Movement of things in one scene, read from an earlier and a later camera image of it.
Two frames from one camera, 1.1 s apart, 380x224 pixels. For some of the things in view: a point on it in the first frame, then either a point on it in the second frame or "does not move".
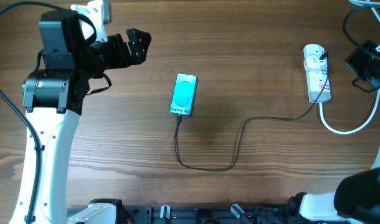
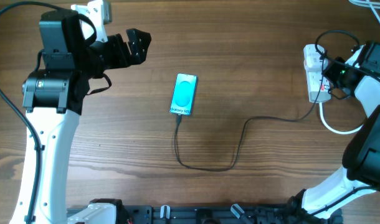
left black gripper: (138, 53) does not move
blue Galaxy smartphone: (184, 94) does not move
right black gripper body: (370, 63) → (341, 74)
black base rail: (248, 214) does not move
